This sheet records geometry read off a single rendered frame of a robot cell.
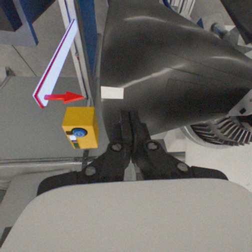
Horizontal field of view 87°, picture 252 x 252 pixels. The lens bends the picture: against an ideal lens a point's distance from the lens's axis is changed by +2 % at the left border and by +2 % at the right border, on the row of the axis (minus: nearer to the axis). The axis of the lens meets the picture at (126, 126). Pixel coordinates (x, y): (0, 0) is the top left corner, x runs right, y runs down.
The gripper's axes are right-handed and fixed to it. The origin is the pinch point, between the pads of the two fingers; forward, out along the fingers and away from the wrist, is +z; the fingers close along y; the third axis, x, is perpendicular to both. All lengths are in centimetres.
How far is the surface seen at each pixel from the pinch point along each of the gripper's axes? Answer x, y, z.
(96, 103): -48, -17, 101
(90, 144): -30.9, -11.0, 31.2
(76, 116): -17.7, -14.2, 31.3
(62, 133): -57, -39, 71
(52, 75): 0.5, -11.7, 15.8
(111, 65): 3.5, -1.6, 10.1
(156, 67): 3.5, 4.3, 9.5
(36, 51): -13, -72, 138
